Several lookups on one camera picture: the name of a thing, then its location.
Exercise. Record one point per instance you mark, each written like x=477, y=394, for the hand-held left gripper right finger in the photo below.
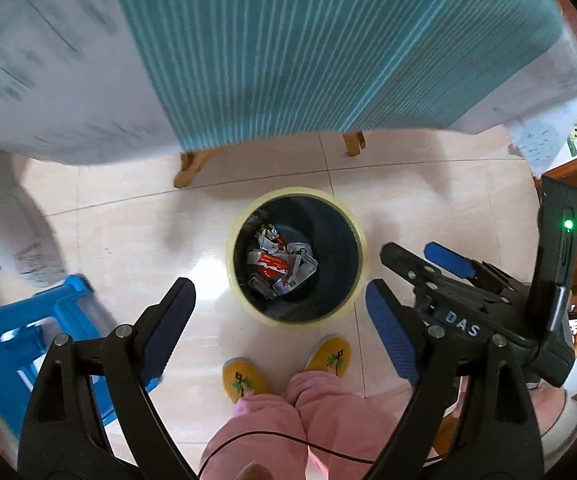
x=391, y=330

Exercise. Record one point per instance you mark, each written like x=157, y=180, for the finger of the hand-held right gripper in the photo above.
x=408, y=265
x=448, y=259

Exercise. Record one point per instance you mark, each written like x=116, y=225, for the person's right forearm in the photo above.
x=565, y=425

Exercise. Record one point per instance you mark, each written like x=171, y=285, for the white black wrapper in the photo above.
x=301, y=265

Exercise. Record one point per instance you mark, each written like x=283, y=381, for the blue plastic stool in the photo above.
x=28, y=320

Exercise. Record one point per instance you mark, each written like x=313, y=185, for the person's right yellow slipper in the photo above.
x=331, y=355

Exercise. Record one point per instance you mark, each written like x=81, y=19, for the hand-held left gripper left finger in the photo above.
x=168, y=330

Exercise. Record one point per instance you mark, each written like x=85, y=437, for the person's yellow slipper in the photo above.
x=331, y=355
x=243, y=377

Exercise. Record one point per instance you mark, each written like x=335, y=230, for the table with teal tablecloth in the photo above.
x=288, y=45

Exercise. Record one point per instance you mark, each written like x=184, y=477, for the person's right leg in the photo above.
x=348, y=425

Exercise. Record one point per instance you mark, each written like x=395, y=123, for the person's left yellow slipper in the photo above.
x=243, y=377

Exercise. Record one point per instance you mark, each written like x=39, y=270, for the dark round bin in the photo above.
x=341, y=240

